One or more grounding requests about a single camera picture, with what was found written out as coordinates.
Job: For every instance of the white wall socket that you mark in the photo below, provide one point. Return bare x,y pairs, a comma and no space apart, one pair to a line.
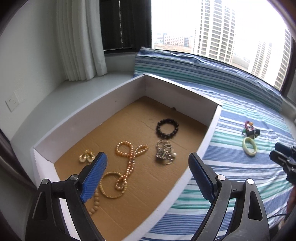
12,102

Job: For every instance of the pale green jade bangle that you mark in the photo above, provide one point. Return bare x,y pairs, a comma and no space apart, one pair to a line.
249,146

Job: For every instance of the right hand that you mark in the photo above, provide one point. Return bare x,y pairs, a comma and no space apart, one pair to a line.
291,200

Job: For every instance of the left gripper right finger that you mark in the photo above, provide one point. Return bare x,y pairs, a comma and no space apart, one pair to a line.
248,220

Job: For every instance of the white cardboard box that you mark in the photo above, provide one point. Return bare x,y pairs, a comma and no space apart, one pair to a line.
126,123

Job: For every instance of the gold bangle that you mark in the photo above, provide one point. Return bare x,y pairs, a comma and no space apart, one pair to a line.
113,185

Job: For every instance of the white curtain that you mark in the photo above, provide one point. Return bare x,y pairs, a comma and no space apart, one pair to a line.
80,39

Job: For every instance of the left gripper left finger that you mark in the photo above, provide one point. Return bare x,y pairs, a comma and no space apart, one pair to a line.
46,220

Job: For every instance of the striped blue green bedsheet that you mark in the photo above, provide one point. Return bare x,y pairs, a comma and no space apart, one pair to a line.
247,103

